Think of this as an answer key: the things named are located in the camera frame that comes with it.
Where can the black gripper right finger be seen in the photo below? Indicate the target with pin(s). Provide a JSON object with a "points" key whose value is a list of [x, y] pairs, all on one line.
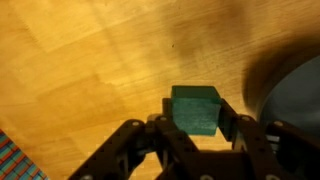
{"points": [[263, 150]]}

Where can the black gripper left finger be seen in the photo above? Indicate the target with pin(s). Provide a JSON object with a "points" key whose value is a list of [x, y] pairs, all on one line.
{"points": [[166, 140]]}

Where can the green block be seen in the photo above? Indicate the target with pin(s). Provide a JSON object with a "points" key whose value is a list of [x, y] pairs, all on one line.
{"points": [[196, 115]]}

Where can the black bowl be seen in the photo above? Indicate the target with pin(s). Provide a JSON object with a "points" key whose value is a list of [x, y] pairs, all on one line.
{"points": [[296, 96]]}

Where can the striped colourful mat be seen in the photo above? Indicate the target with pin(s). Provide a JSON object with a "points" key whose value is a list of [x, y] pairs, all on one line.
{"points": [[16, 163]]}

